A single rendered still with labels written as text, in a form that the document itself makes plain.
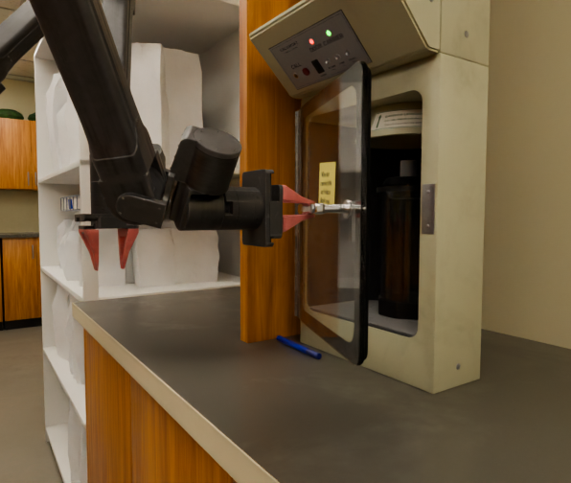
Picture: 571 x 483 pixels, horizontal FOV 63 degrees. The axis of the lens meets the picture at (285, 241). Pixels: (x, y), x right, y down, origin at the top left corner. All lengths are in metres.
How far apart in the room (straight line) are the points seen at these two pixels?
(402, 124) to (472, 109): 0.10
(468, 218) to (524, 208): 0.38
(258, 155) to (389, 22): 0.36
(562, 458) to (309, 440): 0.26
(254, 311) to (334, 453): 0.45
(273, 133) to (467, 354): 0.53
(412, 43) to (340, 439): 0.51
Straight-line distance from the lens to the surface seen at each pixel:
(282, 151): 0.95
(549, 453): 0.61
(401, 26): 0.69
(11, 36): 1.11
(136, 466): 1.08
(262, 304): 0.94
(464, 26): 0.76
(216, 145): 0.54
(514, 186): 1.11
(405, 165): 0.84
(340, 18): 0.74
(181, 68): 2.03
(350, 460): 0.54
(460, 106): 0.73
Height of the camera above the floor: 1.19
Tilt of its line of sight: 3 degrees down
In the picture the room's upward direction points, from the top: straight up
